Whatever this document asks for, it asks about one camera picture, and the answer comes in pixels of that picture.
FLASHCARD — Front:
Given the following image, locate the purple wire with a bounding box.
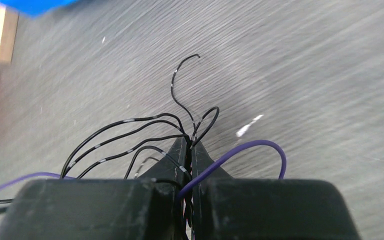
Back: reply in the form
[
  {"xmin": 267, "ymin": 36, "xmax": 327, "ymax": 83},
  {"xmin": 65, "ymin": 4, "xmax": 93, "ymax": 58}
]
[{"xmin": 0, "ymin": 139, "xmax": 288, "ymax": 213}]

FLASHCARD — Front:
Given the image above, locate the wooden block near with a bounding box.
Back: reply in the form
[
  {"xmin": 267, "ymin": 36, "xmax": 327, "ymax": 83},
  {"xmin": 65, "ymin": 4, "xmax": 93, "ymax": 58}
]
[{"xmin": 0, "ymin": 3, "xmax": 19, "ymax": 64}]

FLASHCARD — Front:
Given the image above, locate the blue plastic bin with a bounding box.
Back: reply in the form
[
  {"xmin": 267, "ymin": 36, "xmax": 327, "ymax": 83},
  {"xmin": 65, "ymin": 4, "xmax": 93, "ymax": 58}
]
[{"xmin": 0, "ymin": 0, "xmax": 78, "ymax": 17}]

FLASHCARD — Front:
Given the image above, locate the black wire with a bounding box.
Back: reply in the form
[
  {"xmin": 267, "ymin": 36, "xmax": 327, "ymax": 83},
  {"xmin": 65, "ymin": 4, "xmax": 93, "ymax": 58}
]
[{"xmin": 0, "ymin": 53, "xmax": 220, "ymax": 220}]

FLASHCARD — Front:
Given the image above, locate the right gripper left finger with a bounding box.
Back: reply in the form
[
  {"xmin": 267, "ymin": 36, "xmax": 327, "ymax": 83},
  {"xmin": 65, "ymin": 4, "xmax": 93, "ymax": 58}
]
[{"xmin": 0, "ymin": 138, "xmax": 188, "ymax": 240}]

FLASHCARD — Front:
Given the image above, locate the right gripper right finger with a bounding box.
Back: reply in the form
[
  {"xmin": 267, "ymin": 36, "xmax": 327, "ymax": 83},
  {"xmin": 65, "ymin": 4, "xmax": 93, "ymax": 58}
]
[{"xmin": 190, "ymin": 141, "xmax": 362, "ymax": 240}]

